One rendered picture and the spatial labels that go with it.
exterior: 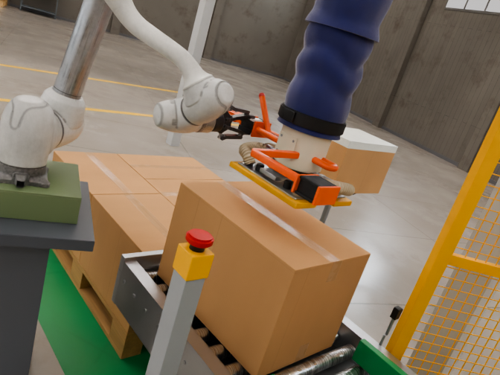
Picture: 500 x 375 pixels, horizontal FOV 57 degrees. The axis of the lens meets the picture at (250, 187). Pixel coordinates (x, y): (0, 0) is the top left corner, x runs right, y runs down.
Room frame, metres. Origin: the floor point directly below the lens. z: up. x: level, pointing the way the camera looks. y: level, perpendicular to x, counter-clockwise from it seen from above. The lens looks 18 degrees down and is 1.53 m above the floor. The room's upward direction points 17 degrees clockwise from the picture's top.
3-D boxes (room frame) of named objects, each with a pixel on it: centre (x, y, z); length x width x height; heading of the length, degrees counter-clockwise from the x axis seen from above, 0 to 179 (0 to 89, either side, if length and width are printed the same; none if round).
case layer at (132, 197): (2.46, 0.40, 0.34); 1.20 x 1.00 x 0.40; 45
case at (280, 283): (1.52, -0.11, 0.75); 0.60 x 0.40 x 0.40; 47
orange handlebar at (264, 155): (1.58, 0.10, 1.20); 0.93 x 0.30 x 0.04; 46
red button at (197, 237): (1.02, 0.08, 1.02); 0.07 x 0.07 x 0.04
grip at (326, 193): (1.13, -0.16, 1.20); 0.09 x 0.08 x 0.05; 136
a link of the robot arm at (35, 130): (1.46, 0.77, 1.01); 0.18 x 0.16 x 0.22; 179
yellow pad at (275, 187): (1.46, -0.06, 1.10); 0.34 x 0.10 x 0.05; 46
